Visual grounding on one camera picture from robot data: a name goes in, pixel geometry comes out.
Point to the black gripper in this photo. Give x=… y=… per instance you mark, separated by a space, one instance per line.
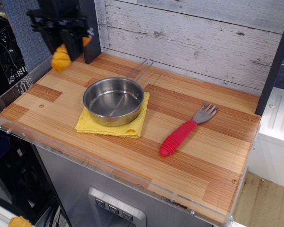
x=61 y=21

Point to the orange toy fish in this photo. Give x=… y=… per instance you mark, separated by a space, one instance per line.
x=61 y=60

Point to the blue fabric panel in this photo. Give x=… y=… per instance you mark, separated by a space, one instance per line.
x=34 y=50

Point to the black plastic crate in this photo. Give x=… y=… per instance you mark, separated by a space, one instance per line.
x=12 y=66

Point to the yellow folded cloth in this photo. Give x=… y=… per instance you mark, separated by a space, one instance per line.
x=132 y=129

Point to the clear acrylic table guard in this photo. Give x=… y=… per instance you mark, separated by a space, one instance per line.
x=197 y=184

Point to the silver control panel with buttons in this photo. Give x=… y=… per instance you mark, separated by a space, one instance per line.
x=108 y=209

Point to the orange object bottom left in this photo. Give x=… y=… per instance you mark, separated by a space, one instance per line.
x=19 y=222

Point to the white ribbed side counter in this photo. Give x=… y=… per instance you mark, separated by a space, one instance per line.
x=266 y=159

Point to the dark left post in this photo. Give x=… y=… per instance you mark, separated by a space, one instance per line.
x=93 y=49

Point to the dark post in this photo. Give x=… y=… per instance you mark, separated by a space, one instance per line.
x=271 y=78
x=93 y=49

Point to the steel pot with wire handle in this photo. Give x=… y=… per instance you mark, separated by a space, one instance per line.
x=116 y=98

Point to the fork with red handle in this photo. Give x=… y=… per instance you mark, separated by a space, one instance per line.
x=175 y=139

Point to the dark right post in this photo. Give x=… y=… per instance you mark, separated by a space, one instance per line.
x=271 y=78

